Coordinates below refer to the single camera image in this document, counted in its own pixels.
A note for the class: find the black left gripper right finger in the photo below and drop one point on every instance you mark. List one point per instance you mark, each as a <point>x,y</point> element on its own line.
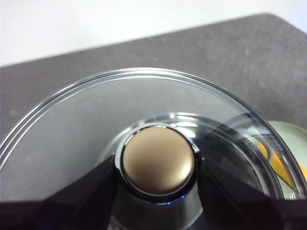
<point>235,206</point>

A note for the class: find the pale green electric steamer pot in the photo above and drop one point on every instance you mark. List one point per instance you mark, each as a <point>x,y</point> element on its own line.
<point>291,135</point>

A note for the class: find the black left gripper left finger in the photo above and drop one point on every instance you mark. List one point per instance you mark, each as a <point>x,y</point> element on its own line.
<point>72,206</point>

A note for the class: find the glass lid with gold knob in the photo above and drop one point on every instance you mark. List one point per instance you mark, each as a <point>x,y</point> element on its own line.
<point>158,160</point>

